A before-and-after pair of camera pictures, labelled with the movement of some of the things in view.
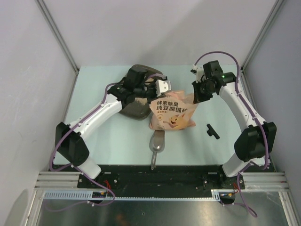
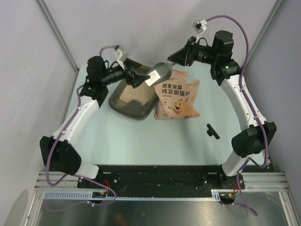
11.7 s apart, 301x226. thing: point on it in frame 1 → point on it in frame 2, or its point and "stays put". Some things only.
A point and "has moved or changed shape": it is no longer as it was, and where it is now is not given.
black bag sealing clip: x=211 y=132 stays put
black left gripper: x=154 y=96 → x=137 y=79
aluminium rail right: x=265 y=181 stays put
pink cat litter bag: x=172 y=111 has moved or changed shape
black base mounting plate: x=161 y=178 stays put
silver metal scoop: x=156 y=144 → x=160 y=73
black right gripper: x=199 y=98 → x=185 y=57
